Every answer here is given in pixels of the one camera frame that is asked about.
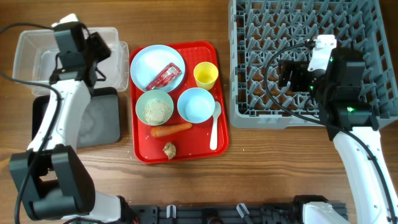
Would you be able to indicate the light blue plate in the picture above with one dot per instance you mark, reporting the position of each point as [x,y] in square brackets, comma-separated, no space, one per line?
[150,61]

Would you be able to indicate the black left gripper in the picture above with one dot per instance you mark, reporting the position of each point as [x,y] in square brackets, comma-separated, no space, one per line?
[104,50]

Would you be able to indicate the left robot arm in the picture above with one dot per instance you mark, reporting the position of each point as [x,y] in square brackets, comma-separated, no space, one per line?
[51,180]

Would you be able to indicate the red plastic tray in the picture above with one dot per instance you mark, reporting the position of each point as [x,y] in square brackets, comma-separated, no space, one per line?
[193,143]

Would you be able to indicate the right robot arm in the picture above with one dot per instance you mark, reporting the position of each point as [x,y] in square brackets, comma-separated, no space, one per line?
[333,79]

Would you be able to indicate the orange carrot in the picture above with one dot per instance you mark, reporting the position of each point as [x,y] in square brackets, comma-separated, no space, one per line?
[161,131]

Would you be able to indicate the red snack wrapper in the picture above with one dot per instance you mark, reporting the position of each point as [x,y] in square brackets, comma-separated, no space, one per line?
[164,77]

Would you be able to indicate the white plastic spoon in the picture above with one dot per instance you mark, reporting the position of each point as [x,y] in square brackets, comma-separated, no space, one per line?
[214,131]

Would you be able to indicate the grey dishwasher rack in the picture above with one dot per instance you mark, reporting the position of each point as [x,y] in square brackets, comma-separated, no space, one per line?
[263,32]

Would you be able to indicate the yellow plastic cup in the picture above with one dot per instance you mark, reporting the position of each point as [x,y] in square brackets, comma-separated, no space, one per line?
[205,74]

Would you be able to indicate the light blue bowl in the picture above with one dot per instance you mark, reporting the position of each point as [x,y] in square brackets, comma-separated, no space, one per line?
[196,105]

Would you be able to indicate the beige food lump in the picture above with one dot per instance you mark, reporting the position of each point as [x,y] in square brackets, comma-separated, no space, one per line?
[170,150]

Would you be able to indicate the green bowl with rice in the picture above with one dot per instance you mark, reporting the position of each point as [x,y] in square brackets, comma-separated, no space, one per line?
[154,107]

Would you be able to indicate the clear plastic bin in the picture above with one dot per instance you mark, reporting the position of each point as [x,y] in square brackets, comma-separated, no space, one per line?
[36,51]

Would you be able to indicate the black waste bin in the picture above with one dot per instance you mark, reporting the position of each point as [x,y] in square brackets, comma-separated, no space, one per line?
[100,122]

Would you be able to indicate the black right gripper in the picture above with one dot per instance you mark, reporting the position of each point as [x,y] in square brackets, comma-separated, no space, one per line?
[292,74]

